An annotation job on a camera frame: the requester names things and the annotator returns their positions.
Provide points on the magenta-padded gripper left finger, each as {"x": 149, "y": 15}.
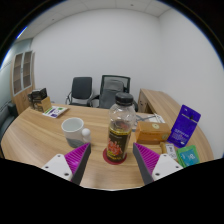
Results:
{"x": 75, "y": 160}

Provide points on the grey mesh office chair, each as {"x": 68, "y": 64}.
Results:
{"x": 110, "y": 90}

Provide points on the wooden cabinet with glass doors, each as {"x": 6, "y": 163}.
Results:
{"x": 21, "y": 80}

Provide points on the purple standing packet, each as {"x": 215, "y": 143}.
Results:
{"x": 183, "y": 128}

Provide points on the small yellow box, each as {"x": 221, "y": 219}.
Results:
{"x": 169, "y": 150}

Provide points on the black sofa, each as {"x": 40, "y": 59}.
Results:
{"x": 6, "y": 120}

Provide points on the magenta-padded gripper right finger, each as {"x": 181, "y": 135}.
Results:
{"x": 148, "y": 160}

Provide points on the green pouch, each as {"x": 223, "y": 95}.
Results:
{"x": 188, "y": 156}

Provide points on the flat round red coaster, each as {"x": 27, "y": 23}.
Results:
{"x": 106, "y": 158}

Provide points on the white and grey mug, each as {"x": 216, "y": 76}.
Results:
{"x": 72, "y": 131}

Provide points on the tan cardboard box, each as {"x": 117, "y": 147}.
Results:
{"x": 45, "y": 105}

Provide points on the clear bottle with dark label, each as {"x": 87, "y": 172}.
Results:
{"x": 118, "y": 140}

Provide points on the orange-brown rectangular box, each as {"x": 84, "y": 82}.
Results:
{"x": 152, "y": 132}

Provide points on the white booklet with coloured print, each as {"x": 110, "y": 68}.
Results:
{"x": 55, "y": 111}

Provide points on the black office chair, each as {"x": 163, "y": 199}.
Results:
{"x": 81, "y": 88}

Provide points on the wooden side desk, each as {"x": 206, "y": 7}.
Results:
{"x": 158, "y": 100}

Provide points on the round grey printed disc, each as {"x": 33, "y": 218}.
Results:
{"x": 146, "y": 117}

